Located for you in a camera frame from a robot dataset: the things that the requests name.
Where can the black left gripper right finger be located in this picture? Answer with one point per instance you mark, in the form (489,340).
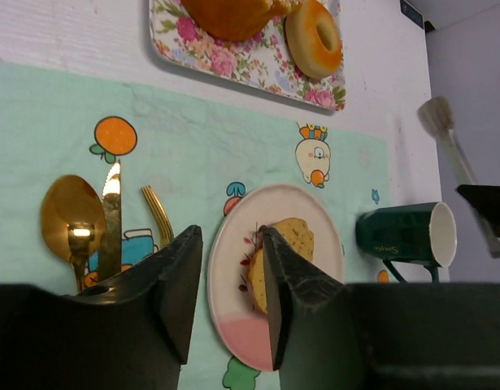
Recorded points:
(305,307)

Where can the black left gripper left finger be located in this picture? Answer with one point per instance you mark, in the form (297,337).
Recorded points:
(144,315)

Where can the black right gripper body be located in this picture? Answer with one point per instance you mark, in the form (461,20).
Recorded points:
(485,201)

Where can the small round bun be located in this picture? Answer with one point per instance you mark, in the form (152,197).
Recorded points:
(299,237)

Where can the pink white ceramic plate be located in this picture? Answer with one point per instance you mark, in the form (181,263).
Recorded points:
(240,323)

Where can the gold knife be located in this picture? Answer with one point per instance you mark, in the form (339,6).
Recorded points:
(109,254)

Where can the dark green mug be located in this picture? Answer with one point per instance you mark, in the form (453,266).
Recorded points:
(423,234)

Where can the gold spoon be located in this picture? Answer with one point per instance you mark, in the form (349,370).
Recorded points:
(73,223)

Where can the mint cartoon placemat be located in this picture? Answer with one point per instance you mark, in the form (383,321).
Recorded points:
(197,156)

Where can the floral serving tray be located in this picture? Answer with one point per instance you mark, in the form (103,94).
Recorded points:
(262,62)

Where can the glazed orange donut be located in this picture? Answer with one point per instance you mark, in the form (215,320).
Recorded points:
(314,40)

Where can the large crumbly ring bread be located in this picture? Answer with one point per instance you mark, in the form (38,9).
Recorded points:
(236,20)

